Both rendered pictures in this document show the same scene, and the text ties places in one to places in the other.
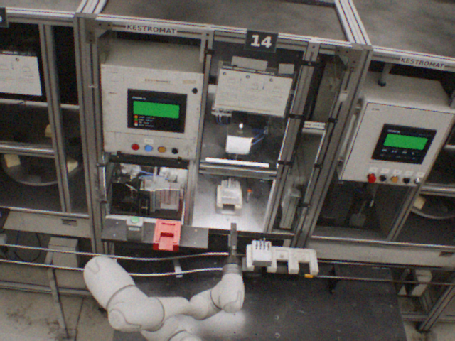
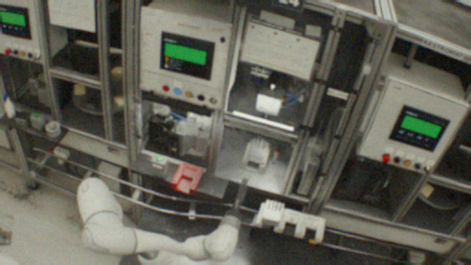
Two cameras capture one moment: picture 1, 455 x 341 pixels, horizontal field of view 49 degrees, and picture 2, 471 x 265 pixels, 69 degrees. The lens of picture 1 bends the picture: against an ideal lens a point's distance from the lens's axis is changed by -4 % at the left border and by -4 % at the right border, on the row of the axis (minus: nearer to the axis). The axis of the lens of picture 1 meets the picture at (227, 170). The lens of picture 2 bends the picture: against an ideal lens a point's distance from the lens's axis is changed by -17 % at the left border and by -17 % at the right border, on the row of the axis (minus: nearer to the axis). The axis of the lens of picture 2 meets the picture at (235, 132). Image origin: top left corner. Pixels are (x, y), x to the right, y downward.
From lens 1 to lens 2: 0.57 m
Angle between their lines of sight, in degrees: 10
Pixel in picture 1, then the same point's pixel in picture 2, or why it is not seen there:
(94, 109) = (133, 48)
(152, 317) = (121, 246)
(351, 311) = not seen: outside the picture
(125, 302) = (98, 224)
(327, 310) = not seen: outside the picture
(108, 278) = (91, 199)
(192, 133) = (218, 82)
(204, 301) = (196, 245)
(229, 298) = (218, 247)
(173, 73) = (203, 20)
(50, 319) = not seen: hidden behind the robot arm
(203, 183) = (237, 139)
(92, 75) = (134, 17)
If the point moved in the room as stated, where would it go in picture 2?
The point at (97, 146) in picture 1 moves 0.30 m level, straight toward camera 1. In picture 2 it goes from (134, 84) to (120, 122)
